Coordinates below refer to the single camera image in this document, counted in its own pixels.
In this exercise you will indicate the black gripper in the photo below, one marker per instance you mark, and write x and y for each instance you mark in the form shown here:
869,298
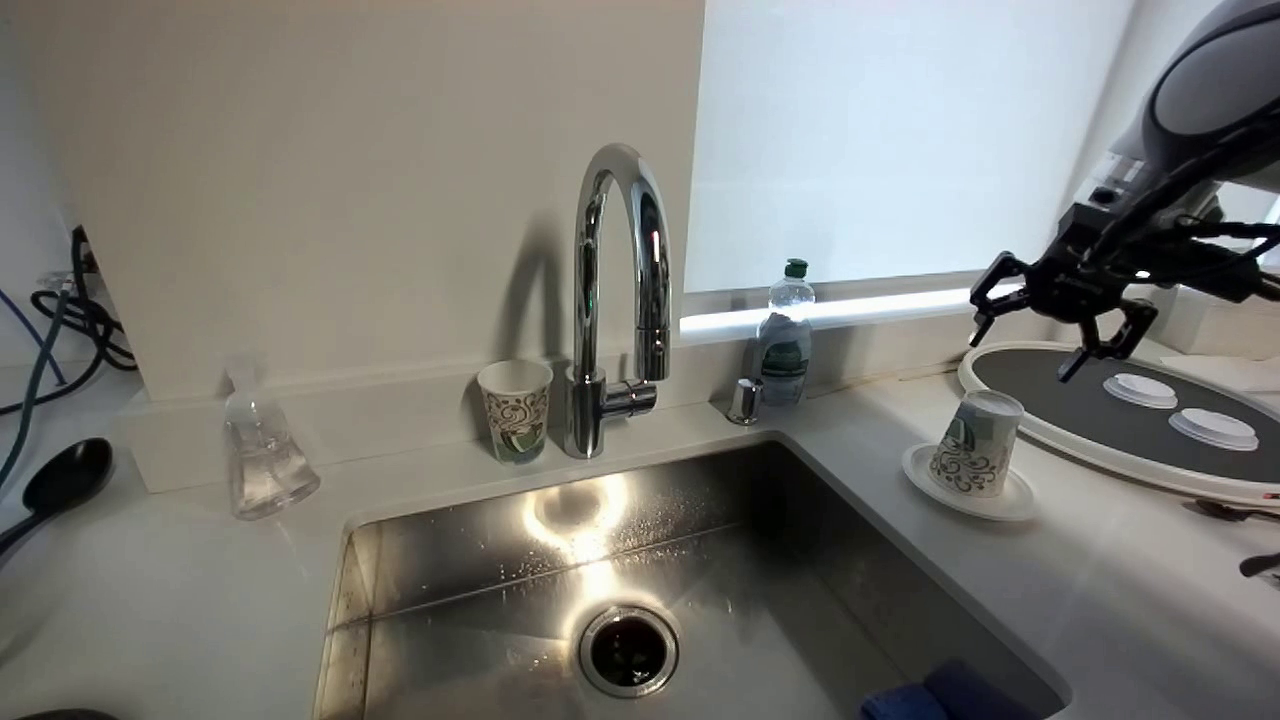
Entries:
1107,267

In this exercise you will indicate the patterned paper cup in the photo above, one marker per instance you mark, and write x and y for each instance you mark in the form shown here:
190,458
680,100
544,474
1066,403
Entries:
513,406
976,447

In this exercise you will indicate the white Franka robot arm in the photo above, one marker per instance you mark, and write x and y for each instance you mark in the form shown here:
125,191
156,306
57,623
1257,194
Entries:
1221,95

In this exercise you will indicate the white cup lid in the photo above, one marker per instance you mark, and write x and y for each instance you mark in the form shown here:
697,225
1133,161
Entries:
1139,388
1208,430

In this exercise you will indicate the small white plate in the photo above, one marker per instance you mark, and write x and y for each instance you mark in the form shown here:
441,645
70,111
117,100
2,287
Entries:
1013,504

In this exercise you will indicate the round black white-rimmed tray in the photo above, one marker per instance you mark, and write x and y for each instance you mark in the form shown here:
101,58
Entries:
1081,415

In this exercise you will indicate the grey box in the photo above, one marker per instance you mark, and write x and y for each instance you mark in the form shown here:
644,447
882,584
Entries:
1221,326

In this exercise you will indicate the clear green-capped soap bottle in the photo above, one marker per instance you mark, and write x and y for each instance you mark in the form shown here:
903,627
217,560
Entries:
787,353

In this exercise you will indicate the black plastic knife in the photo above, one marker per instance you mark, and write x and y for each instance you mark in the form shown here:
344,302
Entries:
1260,564

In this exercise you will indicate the small chrome sink knob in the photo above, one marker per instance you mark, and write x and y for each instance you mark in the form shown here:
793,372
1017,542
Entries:
743,403

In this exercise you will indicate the blue sponge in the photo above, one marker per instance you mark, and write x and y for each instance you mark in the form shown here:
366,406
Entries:
945,693

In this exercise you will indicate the stainless steel sink basin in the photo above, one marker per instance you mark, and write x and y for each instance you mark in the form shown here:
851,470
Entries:
746,560

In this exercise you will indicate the chrome gooseneck faucet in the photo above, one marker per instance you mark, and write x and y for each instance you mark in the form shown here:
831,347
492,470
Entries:
584,267

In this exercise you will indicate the round sink drain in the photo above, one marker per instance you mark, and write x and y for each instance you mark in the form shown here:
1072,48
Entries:
626,649

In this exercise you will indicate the large black spoon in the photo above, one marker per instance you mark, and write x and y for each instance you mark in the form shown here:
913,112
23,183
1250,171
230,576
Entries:
67,478

